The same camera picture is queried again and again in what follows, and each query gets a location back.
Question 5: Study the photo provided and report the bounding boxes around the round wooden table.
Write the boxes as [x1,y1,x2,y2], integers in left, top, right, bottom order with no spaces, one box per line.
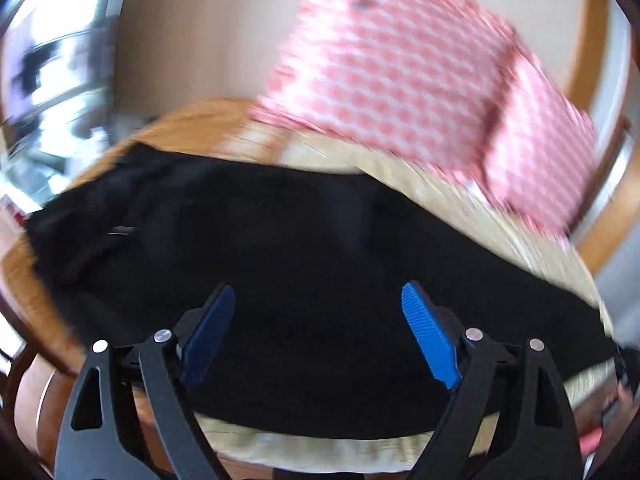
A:
[0,98,506,480]

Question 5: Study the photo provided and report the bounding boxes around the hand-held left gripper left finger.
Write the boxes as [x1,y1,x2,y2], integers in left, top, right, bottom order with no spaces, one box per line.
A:
[54,283,237,480]

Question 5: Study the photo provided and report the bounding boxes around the black pants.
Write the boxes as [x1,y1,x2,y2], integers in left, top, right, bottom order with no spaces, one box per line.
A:
[26,142,617,439]

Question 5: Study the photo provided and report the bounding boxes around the wooden chair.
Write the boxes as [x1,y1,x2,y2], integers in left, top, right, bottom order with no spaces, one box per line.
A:
[560,0,640,276]

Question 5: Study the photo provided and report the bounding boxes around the beige cloth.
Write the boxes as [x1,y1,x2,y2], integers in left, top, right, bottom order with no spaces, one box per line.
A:
[198,130,619,474]

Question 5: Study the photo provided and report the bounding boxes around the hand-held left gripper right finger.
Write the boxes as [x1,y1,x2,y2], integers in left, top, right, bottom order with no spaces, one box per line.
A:
[401,281,584,480]

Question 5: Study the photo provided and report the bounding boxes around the pink checkered cloth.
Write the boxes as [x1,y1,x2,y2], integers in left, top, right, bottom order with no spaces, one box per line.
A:
[253,0,599,239]

